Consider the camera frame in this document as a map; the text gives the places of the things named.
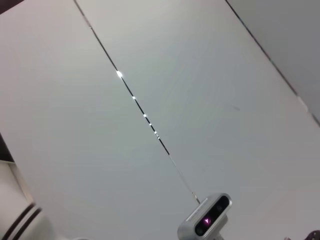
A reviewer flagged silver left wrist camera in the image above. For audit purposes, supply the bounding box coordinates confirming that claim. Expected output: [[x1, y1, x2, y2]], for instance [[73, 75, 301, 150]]
[[177, 192, 233, 240]]

